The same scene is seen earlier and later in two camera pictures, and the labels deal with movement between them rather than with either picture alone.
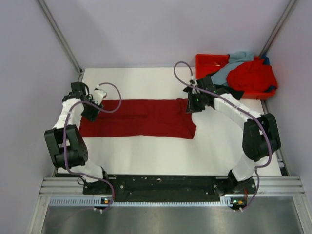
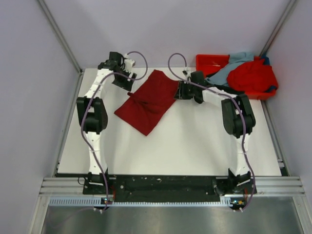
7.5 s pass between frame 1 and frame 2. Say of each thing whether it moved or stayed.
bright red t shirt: stayed
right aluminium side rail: stayed
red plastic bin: stayed
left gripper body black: moved
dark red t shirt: moved
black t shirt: stayed
